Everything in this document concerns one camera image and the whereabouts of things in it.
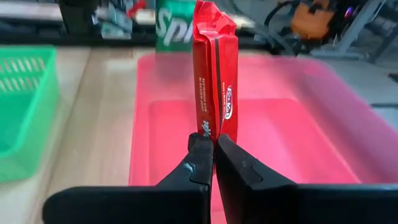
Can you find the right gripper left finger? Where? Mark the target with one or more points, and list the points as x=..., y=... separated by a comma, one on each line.
x=174, y=199

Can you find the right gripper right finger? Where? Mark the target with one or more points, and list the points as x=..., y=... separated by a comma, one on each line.
x=264, y=199

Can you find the red KitKat candy bar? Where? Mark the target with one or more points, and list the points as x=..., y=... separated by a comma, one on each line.
x=214, y=77

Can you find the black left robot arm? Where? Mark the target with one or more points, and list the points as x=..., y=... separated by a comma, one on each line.
x=77, y=15

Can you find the pink translucent plastic basket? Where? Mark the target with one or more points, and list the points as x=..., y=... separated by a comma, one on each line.
x=280, y=124

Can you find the grey metal stand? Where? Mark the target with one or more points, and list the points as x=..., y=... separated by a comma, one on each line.
x=342, y=53

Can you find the green slotted plastic basket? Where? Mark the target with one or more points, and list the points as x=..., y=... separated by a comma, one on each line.
x=25, y=124

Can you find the green Sprite soda can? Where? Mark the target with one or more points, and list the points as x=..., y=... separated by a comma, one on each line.
x=172, y=28

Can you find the orange shop vacuum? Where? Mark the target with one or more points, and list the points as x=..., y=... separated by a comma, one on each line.
x=311, y=21

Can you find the black aluminium table frame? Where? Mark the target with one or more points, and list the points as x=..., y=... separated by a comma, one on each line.
x=31, y=39

